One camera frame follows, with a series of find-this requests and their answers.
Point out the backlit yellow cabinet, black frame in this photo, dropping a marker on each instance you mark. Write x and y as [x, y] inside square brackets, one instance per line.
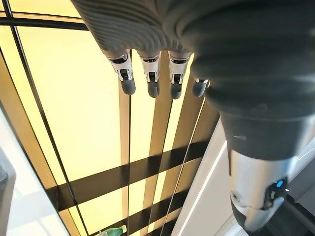
[81, 110]

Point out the black appliance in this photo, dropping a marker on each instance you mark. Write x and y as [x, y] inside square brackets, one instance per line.
[299, 216]

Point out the grey appliance corner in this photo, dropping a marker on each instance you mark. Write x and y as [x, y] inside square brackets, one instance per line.
[5, 186]

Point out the white cabinet panel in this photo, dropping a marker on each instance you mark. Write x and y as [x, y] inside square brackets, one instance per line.
[209, 186]

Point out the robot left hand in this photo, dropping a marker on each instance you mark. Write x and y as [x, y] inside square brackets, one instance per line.
[236, 61]

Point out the green plastic bottle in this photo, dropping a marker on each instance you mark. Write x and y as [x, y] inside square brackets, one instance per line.
[115, 231]

